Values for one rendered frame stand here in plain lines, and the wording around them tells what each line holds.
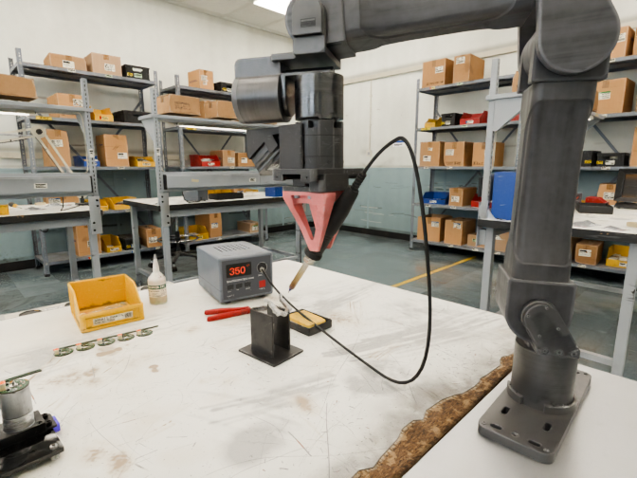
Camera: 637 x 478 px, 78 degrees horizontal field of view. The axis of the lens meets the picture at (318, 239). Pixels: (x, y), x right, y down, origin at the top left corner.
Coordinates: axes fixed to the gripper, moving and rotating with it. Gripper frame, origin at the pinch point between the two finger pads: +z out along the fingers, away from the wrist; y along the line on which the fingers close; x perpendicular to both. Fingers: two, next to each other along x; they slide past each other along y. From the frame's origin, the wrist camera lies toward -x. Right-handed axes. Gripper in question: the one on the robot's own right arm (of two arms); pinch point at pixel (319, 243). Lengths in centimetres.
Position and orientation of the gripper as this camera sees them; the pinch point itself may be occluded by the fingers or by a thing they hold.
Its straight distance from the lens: 48.8
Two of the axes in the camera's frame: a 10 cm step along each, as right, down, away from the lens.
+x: 7.8, 1.1, -6.2
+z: 0.1, 9.8, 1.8
